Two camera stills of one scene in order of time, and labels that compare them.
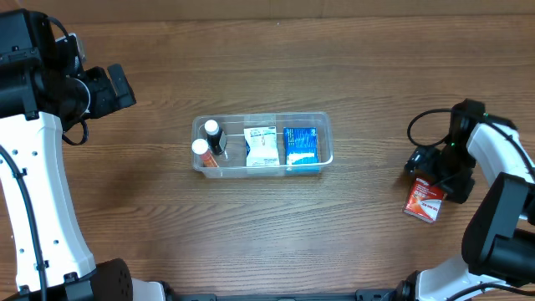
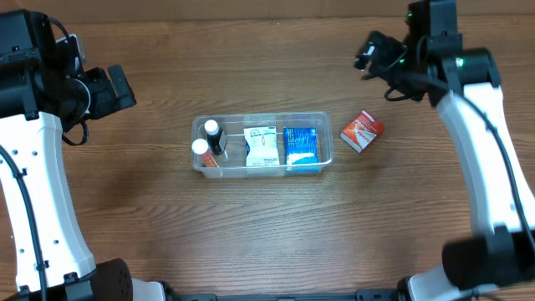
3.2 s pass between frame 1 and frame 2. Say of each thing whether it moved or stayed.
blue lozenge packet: stayed
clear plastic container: stayed
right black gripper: moved
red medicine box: moved
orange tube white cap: stayed
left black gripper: stayed
